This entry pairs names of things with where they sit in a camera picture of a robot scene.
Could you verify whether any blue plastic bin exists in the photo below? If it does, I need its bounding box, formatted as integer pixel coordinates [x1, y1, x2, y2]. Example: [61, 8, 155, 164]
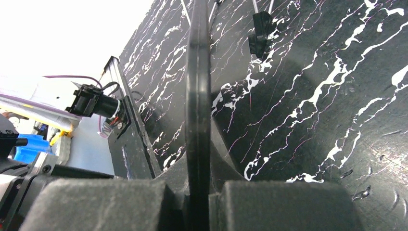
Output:
[13, 134, 52, 163]

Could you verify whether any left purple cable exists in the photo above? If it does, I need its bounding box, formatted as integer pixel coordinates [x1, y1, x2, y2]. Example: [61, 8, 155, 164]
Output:
[43, 75, 111, 138]

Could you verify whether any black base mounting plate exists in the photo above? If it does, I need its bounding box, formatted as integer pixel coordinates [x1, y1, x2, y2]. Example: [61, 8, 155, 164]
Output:
[108, 96, 162, 180]

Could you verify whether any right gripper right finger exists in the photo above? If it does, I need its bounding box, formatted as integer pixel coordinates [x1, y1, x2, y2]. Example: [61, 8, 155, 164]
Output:
[209, 125, 363, 231]

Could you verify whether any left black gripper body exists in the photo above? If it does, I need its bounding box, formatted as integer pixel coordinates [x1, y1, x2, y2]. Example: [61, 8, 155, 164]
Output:
[0, 115, 113, 223]

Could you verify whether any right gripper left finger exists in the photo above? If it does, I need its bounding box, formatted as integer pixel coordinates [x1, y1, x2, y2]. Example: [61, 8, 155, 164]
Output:
[20, 157, 188, 231]

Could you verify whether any aluminium rail frame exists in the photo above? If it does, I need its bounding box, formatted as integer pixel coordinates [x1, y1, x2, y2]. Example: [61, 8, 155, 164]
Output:
[100, 56, 130, 99]

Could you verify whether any white whiteboard black frame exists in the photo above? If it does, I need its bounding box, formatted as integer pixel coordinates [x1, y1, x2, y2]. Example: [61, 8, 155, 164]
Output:
[185, 0, 211, 231]

